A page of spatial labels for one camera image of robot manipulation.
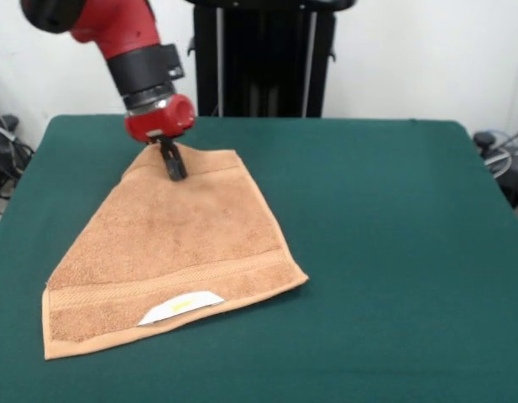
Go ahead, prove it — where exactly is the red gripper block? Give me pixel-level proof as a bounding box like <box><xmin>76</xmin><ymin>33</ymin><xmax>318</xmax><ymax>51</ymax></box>
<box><xmin>123</xmin><ymin>93</ymin><xmax>197</xmax><ymax>183</ymax></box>

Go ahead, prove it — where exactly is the tan terry towel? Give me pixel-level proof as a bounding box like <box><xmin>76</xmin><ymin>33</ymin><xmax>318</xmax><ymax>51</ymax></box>
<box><xmin>41</xmin><ymin>142</ymin><xmax>311</xmax><ymax>361</ymax></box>

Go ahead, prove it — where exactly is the black vertical column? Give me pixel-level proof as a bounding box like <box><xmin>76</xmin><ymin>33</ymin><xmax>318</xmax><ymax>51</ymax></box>
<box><xmin>182</xmin><ymin>0</ymin><xmax>360</xmax><ymax>118</ymax></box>

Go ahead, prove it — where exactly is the dark green table cloth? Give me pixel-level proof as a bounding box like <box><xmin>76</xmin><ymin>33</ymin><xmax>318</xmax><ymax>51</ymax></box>
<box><xmin>0</xmin><ymin>113</ymin><xmax>518</xmax><ymax>403</ymax></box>

